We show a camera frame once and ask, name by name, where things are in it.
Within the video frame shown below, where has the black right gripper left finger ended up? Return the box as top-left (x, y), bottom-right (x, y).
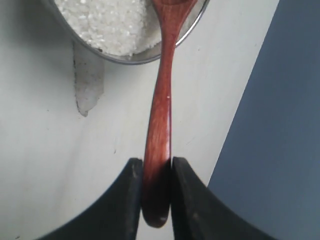
top-left (41, 158), bottom-right (143, 240)

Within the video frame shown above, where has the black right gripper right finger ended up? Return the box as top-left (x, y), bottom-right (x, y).
top-left (171, 157), bottom-right (271, 240)

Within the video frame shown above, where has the red-brown wooden spoon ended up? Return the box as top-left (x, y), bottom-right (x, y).
top-left (141, 0), bottom-right (196, 228)

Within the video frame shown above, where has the steel bowl of rice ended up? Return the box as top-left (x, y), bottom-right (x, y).
top-left (43, 0), bottom-right (209, 68)

